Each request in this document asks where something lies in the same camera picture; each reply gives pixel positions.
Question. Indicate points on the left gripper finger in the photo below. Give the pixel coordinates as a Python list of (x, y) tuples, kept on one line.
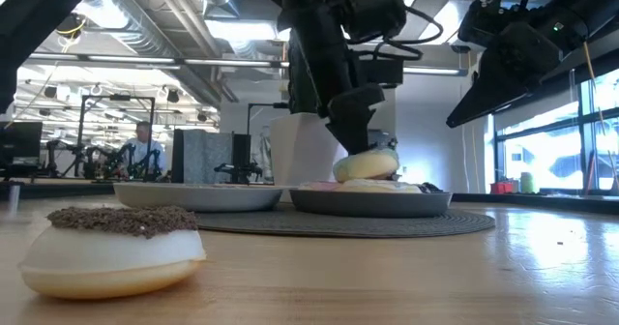
[(358, 122)]

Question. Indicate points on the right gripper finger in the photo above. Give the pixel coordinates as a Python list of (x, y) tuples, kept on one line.
[(488, 97)]

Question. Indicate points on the large turquoise iced donut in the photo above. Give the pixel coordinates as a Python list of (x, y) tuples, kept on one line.
[(362, 166)]

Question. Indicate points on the large white iced donut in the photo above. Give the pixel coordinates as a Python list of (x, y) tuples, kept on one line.
[(377, 187)]

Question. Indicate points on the large pink-lilac iced donut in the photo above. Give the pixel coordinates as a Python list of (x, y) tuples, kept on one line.
[(316, 186)]

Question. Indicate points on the small brown sprinkle donut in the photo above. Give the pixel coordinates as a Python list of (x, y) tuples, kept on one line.
[(111, 252)]

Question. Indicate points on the background black robot arm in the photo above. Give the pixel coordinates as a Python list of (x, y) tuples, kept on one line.
[(72, 163), (239, 170), (128, 163)]

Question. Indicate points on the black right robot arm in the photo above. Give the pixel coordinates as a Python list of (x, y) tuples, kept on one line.
[(595, 1)]

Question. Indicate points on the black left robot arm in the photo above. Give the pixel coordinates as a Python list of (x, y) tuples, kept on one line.
[(29, 25)]

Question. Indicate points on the short ceiling light strip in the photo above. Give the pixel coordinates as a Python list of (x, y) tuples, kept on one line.
[(435, 71)]

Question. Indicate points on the dark grey plate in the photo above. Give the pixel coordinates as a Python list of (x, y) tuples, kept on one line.
[(367, 204)]

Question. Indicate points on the black framed window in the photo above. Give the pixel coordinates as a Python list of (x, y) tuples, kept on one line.
[(546, 160)]

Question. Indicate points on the red box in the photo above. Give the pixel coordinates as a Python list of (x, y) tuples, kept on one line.
[(501, 188)]

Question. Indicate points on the green bottle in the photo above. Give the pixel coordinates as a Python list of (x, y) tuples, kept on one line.
[(527, 184)]

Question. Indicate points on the large chocolate pink-drizzle donut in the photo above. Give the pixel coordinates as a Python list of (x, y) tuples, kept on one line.
[(429, 188)]

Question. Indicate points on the round grey woven placemat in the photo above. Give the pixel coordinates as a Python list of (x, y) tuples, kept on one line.
[(338, 226)]

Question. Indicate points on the grey divider panel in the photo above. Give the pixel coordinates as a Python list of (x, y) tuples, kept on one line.
[(203, 153)]

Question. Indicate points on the long ceiling light strip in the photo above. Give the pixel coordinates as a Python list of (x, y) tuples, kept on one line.
[(145, 60)]

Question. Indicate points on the light grey plate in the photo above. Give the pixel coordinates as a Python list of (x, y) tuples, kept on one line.
[(193, 198)]

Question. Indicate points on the person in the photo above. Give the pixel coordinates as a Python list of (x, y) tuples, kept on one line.
[(145, 153)]

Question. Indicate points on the black computer monitor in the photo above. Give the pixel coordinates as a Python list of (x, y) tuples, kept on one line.
[(19, 143)]

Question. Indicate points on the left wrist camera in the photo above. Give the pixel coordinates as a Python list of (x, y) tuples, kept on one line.
[(374, 10)]

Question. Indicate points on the black metal stand frame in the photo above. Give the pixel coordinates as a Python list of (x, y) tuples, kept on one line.
[(266, 105), (116, 97)]

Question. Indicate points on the black ceiling camera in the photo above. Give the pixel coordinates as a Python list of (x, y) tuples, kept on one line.
[(70, 25)]

